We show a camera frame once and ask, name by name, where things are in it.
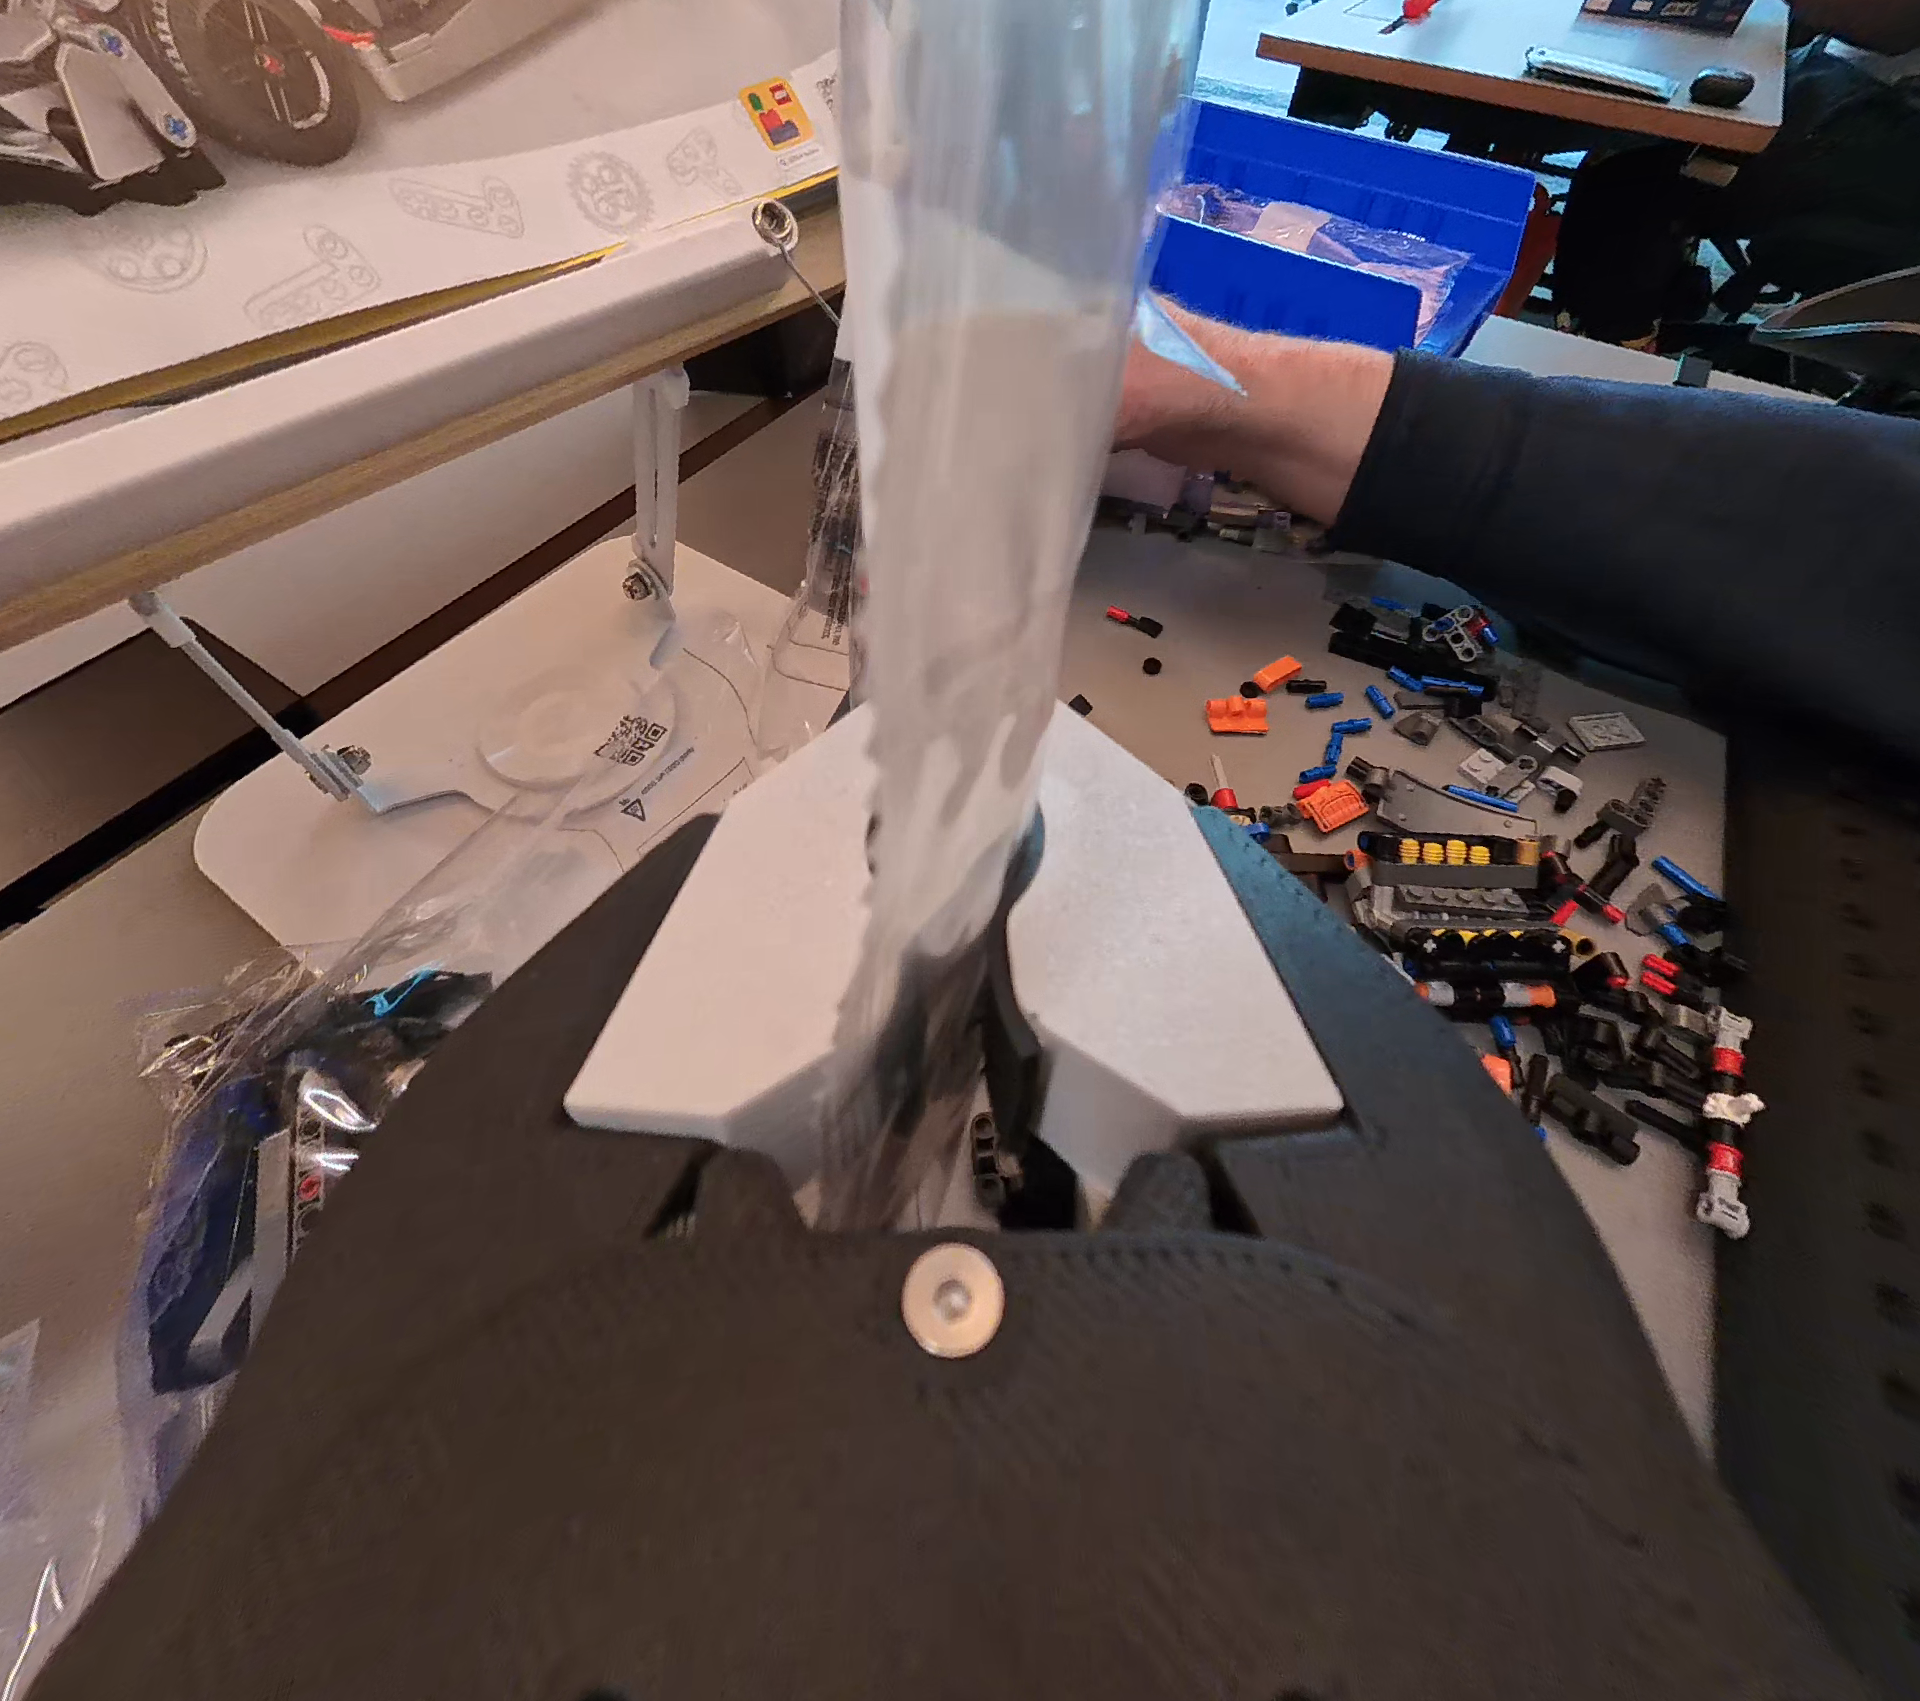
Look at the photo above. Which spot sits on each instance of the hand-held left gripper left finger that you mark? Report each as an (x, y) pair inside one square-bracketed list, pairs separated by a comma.
[(720, 980)]

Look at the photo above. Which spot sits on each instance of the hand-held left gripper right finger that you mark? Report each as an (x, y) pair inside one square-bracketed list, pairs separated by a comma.
[(1170, 980)]

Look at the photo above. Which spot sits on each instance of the lego car chassis assembly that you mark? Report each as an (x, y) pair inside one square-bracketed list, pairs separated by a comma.
[(1471, 907)]

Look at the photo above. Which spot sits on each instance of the orange lego bar piece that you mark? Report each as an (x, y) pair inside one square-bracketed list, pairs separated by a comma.
[(1275, 675)]

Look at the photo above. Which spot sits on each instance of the clear bag of lego pieces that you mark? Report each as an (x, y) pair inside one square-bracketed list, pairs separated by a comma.
[(991, 230)]

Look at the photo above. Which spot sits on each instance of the person's right forearm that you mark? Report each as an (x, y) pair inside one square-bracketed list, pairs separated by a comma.
[(1651, 530)]

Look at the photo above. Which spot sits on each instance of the orange striped lego panel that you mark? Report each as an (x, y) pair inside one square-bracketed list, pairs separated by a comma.
[(1332, 805)]

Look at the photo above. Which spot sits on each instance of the loose grey curved lego panel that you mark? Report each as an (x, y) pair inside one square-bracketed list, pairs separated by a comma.
[(1455, 812)]

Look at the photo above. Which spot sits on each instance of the scattered loose lego pieces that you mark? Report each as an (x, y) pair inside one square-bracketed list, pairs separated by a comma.
[(1621, 1071)]

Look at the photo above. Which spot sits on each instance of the lego instruction booklet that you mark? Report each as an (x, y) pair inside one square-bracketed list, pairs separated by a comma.
[(451, 156)]

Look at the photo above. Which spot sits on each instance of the person's right hand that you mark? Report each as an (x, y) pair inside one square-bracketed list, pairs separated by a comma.
[(1260, 411)]

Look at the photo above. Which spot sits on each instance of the white book stand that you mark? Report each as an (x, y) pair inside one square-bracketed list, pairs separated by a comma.
[(300, 831)]

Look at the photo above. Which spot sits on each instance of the small bag of black parts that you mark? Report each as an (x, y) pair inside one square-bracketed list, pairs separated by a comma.
[(224, 1221)]

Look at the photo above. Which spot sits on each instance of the black perforated mat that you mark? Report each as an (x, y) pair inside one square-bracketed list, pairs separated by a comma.
[(1830, 1130)]

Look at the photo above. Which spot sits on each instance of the empty clear plastic bags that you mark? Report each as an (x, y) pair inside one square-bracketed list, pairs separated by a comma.
[(1320, 238)]

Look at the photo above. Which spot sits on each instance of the blue bin holding plastic bags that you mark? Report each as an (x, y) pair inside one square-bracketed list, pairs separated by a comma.
[(1351, 170)]

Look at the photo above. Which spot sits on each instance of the background workbench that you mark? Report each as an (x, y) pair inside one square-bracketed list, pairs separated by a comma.
[(1500, 50)]

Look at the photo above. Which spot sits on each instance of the silver flat tool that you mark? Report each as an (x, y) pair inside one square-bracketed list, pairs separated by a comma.
[(1598, 75)]

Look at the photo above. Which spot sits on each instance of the black computer mouse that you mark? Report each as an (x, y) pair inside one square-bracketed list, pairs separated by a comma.
[(1722, 87)]

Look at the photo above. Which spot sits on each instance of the orange lego bracket piece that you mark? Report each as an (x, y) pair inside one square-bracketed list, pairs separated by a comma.
[(1239, 714)]

